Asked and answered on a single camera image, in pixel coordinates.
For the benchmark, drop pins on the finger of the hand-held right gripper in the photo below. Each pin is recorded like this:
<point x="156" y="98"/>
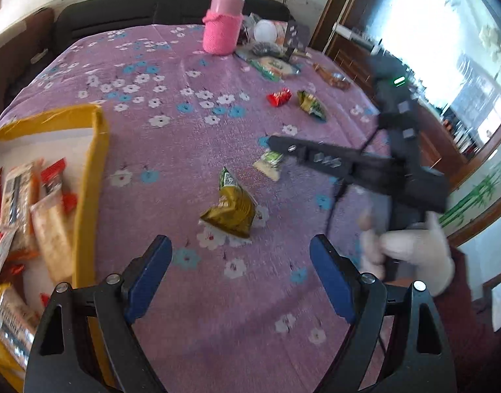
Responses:
<point x="324" y="157"/>

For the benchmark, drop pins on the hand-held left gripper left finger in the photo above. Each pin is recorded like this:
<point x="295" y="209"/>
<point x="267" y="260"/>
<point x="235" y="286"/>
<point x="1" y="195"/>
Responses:
<point x="150" y="278"/>

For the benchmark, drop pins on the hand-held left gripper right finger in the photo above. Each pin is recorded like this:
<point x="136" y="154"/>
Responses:
<point x="332" y="278"/>

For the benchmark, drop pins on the small green white candy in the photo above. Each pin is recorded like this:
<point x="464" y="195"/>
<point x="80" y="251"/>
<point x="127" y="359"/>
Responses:
<point x="271" y="163"/>

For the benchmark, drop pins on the yellow cardboard box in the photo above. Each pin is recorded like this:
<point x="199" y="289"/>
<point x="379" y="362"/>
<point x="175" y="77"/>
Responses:
<point x="92" y="196"/>

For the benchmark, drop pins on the clear cracker packet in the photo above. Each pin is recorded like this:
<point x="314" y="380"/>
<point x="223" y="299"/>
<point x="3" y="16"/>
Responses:
<point x="53" y="237"/>

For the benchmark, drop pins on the green gold snack packet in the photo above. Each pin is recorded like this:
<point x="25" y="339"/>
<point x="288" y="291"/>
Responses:
<point x="311" y="105"/>
<point x="232" y="213"/>

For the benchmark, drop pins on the small red snack packet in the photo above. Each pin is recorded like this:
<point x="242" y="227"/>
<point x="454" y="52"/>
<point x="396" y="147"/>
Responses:
<point x="53" y="176"/>
<point x="279" y="97"/>

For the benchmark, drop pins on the yellow-edged cracker packet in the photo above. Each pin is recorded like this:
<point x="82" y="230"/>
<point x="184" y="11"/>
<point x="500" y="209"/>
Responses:
<point x="15" y="323"/>

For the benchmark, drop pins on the orange-edged cracker packet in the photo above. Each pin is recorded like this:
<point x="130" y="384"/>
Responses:
<point x="19" y="204"/>

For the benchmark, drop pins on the person's right forearm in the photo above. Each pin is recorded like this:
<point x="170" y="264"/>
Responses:
<point x="459" y="319"/>

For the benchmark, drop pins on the person's right hand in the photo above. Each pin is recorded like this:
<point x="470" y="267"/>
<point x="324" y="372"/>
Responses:
<point x="422" y="249"/>

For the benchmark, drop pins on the brown candy wrapper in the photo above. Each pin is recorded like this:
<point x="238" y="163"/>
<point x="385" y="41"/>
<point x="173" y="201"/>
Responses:
<point x="332" y="78"/>

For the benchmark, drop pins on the round cracker packet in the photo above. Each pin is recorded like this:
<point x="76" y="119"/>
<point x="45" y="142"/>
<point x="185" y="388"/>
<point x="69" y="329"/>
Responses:
<point x="275" y="65"/>

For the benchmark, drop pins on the white plastic object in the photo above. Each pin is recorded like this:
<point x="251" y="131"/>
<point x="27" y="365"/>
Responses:
<point x="350" y="33"/>

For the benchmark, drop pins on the black box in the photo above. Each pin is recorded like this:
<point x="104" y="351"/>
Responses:
<point x="293" y="35"/>

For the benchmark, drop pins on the wooden framed cabinet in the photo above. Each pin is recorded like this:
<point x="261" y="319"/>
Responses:
<point x="344" y="0"/>

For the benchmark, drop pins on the pink knit-sleeved bottle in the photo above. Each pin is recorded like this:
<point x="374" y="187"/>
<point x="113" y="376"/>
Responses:
<point x="221" y="28"/>

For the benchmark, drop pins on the purple floral tablecloth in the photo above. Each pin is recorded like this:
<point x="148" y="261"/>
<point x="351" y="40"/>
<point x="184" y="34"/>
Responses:
<point x="172" y="90"/>

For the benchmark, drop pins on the black sofa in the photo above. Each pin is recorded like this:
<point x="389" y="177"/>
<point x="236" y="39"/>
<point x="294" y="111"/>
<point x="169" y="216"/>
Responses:
<point x="131" y="8"/>

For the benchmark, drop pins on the brown sofa section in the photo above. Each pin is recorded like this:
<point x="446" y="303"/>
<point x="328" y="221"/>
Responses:
<point x="25" y="41"/>

